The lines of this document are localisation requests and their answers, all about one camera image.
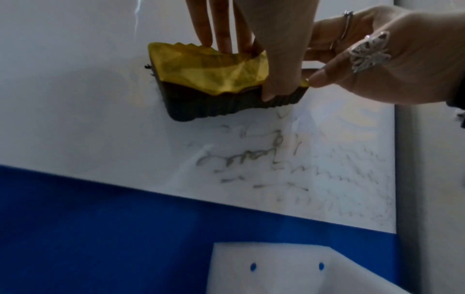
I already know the person's right hand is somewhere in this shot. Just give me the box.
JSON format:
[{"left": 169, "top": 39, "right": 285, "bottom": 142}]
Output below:
[{"left": 299, "top": 4, "right": 465, "bottom": 107}]

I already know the white shallow tray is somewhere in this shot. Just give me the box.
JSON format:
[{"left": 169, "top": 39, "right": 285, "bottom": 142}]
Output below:
[{"left": 205, "top": 242, "right": 412, "bottom": 294}]

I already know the yellow and black whiteboard eraser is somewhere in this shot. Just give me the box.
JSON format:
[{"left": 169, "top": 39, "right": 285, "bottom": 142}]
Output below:
[{"left": 144, "top": 41, "right": 311, "bottom": 123}]

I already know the thin silver middle finger ring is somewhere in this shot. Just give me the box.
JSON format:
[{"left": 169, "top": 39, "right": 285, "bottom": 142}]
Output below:
[{"left": 339, "top": 10, "right": 355, "bottom": 41}]

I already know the person's left hand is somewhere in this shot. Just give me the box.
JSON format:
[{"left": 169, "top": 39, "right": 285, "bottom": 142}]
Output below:
[{"left": 185, "top": 0, "right": 321, "bottom": 102}]

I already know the grey partition panel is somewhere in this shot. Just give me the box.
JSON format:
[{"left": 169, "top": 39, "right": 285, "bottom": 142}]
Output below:
[{"left": 394, "top": 0, "right": 465, "bottom": 294}]

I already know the ornate silver thumb ring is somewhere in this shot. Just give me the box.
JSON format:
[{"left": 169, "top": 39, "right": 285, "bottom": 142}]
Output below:
[{"left": 348, "top": 31, "right": 392, "bottom": 73}]

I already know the large scribbled whiteboard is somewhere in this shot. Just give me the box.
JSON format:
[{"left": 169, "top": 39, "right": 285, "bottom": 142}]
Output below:
[{"left": 0, "top": 0, "right": 397, "bottom": 235}]

